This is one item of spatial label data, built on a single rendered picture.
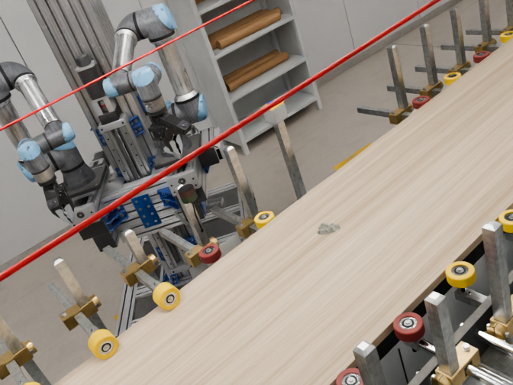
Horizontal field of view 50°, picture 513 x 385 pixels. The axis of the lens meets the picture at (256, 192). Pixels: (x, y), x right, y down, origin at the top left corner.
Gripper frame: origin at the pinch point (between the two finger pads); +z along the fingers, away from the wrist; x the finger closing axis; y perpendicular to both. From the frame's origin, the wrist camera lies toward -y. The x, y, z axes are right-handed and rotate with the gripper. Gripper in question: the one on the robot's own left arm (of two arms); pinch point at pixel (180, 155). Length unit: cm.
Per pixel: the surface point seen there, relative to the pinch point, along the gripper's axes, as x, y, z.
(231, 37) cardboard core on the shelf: -221, 131, 28
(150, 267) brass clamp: 34.3, 1.4, 27.1
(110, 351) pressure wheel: 69, -10, 29
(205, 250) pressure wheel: 18.1, -11.9, 30.7
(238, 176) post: -11.4, -13.9, 16.8
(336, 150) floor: -202, 53, 122
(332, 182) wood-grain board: -30, -44, 30
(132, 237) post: 34.5, 2.5, 13.0
